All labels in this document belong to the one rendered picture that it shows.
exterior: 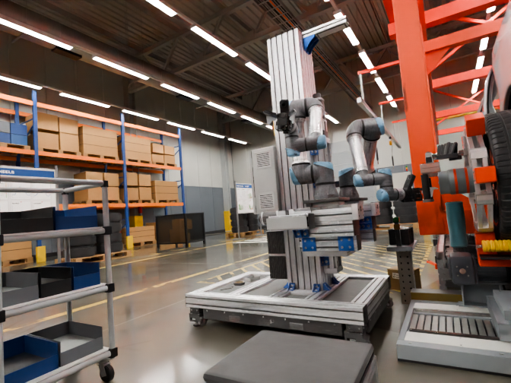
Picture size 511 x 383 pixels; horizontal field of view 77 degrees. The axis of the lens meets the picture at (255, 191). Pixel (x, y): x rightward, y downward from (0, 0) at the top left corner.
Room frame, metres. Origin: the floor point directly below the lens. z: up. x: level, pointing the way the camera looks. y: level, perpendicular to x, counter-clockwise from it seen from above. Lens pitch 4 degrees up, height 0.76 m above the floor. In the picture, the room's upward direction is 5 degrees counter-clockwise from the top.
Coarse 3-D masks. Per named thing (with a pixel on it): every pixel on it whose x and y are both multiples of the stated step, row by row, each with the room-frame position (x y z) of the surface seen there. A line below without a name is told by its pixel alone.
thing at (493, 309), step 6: (492, 300) 1.92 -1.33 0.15; (492, 306) 1.82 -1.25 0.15; (498, 306) 1.81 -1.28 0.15; (492, 312) 1.70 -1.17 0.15; (498, 312) 1.72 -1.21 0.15; (492, 318) 1.74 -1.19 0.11; (498, 318) 1.63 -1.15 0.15; (498, 324) 1.52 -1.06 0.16; (504, 324) 1.50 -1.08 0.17; (510, 324) 1.49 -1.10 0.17; (498, 330) 1.53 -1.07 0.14; (504, 330) 1.51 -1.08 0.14; (510, 330) 1.49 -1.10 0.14; (498, 336) 1.56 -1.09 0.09; (504, 336) 1.51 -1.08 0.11; (510, 336) 1.50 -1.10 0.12
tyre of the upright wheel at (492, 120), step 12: (492, 120) 1.49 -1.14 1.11; (504, 120) 1.45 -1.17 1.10; (492, 132) 1.44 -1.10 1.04; (504, 132) 1.42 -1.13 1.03; (492, 144) 1.43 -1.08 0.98; (504, 144) 1.39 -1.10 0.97; (504, 156) 1.38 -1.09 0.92; (504, 168) 1.37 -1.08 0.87; (504, 180) 1.38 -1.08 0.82; (504, 192) 1.39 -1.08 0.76; (504, 204) 1.41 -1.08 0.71; (504, 216) 1.44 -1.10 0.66; (504, 228) 1.48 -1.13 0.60
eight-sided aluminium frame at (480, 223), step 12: (468, 144) 1.52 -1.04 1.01; (480, 144) 1.49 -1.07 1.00; (480, 156) 1.46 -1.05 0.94; (480, 192) 1.47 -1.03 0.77; (492, 192) 1.45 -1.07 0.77; (480, 204) 1.49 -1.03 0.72; (492, 204) 1.47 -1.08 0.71; (480, 216) 1.54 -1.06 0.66; (492, 216) 1.52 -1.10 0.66; (480, 228) 1.59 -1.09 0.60; (492, 228) 1.57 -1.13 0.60
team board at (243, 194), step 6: (234, 186) 10.61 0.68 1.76; (240, 186) 10.87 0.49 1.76; (246, 186) 11.20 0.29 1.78; (240, 192) 10.85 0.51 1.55; (246, 192) 11.17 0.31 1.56; (240, 198) 10.82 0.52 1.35; (246, 198) 11.14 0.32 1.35; (240, 204) 10.80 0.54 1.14; (246, 204) 11.12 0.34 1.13; (252, 204) 11.46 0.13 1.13; (240, 210) 10.77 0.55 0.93; (246, 210) 11.09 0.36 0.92; (252, 210) 11.43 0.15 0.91; (258, 234) 11.95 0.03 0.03; (264, 234) 11.75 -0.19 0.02
